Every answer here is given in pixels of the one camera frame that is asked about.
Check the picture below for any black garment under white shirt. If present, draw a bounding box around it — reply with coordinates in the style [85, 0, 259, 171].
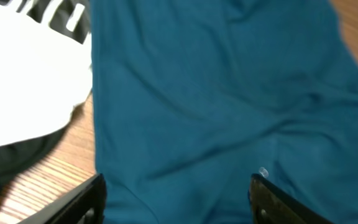
[0, 127, 68, 224]

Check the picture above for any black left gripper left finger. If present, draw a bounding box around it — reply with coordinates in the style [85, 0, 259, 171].
[18, 174, 106, 224]

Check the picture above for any teal blue polo shirt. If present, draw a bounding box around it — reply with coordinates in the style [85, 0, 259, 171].
[90, 0, 358, 223]

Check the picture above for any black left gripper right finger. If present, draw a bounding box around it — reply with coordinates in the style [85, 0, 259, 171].
[249, 174, 332, 224]

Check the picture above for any white t-shirt black lettering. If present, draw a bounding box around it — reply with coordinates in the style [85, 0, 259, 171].
[0, 0, 92, 146]

